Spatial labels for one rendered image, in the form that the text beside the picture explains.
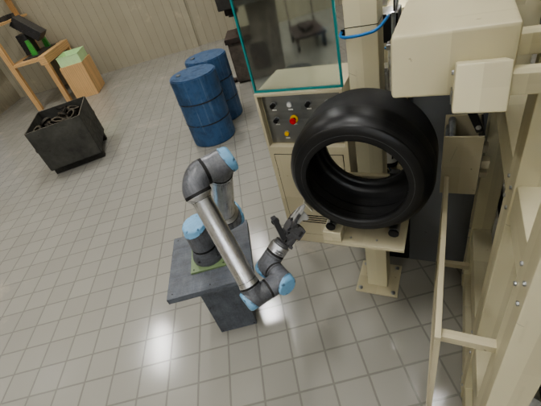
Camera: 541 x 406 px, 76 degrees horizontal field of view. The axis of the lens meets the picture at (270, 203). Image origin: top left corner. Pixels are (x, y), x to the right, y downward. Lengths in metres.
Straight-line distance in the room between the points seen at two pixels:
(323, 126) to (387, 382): 1.46
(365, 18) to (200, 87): 3.06
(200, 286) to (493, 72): 1.67
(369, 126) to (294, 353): 1.52
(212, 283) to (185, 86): 2.87
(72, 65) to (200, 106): 5.08
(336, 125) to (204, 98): 3.24
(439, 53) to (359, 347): 1.78
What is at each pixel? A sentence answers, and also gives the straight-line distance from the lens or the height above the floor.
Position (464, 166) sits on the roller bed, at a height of 1.05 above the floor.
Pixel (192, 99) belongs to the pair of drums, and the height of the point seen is 0.66.
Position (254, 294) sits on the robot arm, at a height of 0.89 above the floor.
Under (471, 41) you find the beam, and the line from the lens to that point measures 0.90.
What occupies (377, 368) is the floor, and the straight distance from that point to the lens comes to 2.25.
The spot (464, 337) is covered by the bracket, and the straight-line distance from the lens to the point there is 1.24.
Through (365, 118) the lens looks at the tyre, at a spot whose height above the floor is 1.45.
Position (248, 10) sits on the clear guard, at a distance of 2.09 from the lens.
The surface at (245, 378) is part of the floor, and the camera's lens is 2.34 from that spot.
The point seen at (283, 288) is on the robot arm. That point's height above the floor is 0.85.
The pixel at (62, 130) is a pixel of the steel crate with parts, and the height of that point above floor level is 0.58.
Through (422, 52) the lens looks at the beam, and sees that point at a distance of 0.91.
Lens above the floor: 2.04
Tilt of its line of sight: 38 degrees down
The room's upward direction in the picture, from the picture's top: 17 degrees counter-clockwise
